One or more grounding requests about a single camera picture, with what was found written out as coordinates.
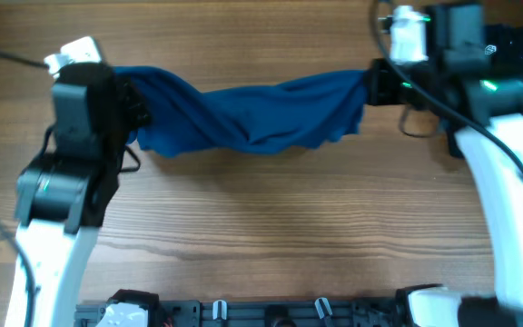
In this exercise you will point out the blue polo shirt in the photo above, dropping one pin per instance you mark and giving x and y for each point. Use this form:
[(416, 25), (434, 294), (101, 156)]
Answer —
[(263, 119)]

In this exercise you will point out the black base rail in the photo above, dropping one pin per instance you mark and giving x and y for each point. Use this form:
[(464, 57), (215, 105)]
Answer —
[(361, 312)]

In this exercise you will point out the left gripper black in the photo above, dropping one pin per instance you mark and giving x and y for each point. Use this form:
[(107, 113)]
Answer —
[(130, 96)]

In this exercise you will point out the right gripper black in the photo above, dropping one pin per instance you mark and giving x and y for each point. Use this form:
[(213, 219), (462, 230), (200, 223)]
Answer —
[(378, 78)]

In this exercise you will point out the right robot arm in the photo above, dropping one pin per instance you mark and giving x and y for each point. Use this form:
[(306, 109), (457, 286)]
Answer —
[(437, 59)]

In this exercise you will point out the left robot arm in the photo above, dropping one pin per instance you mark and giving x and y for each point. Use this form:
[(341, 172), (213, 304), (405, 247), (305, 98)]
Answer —
[(62, 195)]

